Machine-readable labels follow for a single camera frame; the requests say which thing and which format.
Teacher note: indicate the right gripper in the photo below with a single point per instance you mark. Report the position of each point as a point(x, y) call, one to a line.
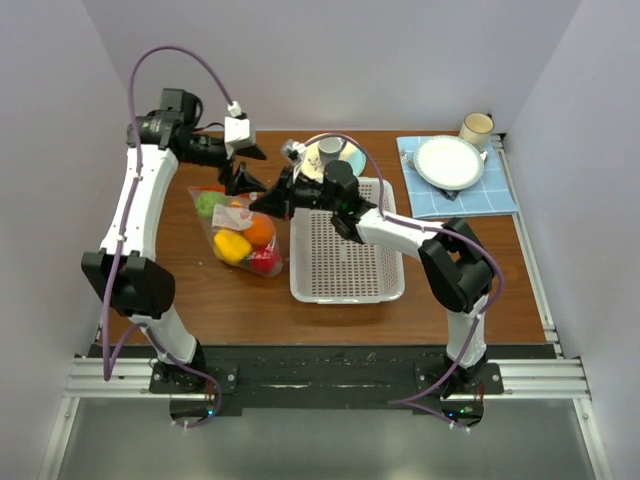
point(280, 200)

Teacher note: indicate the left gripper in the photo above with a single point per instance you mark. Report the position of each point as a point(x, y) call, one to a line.
point(241, 181)

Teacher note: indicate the clear zip top bag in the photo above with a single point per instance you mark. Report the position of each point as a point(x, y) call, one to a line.
point(235, 216)

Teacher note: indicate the green fake custard apple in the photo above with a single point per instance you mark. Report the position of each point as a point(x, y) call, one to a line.
point(206, 202)

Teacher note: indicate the red fake apple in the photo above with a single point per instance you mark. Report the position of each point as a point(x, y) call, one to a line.
point(266, 260)

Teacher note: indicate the yellow fake bell pepper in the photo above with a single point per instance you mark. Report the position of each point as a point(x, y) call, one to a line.
point(230, 246)

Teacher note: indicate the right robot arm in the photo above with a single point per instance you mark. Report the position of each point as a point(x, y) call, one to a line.
point(460, 272)

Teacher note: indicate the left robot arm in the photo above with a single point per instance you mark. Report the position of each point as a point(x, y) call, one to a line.
point(123, 271)

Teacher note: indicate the orange fake orange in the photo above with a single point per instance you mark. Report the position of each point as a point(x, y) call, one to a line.
point(260, 232)

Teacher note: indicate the floral ceramic plate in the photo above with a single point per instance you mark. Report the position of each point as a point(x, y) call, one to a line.
point(351, 155)

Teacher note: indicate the grey mug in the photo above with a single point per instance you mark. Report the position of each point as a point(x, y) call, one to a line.
point(331, 147)

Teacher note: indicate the white plastic basket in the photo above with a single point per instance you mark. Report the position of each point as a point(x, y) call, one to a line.
point(326, 269)

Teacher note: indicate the metal fork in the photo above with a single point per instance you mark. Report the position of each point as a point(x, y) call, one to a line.
point(407, 159)

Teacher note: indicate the white paper plate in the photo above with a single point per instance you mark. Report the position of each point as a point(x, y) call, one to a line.
point(449, 163)

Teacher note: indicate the cream enamel mug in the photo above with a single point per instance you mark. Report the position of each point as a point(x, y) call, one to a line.
point(476, 129)

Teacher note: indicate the blue checkered cloth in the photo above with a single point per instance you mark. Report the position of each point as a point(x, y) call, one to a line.
point(490, 196)

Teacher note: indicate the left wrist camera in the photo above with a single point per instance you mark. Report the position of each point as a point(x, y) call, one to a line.
point(238, 134)

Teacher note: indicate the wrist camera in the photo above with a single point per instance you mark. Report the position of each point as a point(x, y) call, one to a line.
point(238, 134)
point(304, 159)

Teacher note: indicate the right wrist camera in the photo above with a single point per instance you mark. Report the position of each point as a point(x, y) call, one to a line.
point(304, 159)

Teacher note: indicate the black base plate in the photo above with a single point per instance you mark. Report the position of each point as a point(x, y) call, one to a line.
point(327, 377)

